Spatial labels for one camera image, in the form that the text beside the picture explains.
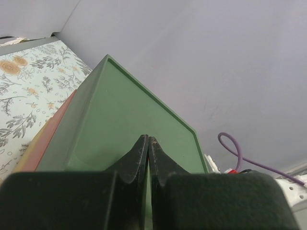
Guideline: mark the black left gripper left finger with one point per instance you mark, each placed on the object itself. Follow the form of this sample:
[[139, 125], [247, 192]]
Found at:
[[113, 199]]

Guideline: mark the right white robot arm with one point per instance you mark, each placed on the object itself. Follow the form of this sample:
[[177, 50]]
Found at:
[[295, 190]]

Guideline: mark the yellow drawer box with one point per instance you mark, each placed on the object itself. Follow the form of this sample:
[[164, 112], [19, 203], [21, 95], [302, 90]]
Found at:
[[36, 149]]

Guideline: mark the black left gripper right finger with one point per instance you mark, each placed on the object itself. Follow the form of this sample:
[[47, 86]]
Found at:
[[212, 201]]

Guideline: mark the floral patterned table mat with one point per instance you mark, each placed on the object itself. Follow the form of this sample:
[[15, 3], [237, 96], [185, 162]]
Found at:
[[36, 78]]

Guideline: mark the green drawer box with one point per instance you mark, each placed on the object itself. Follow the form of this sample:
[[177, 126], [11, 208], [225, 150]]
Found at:
[[107, 114]]

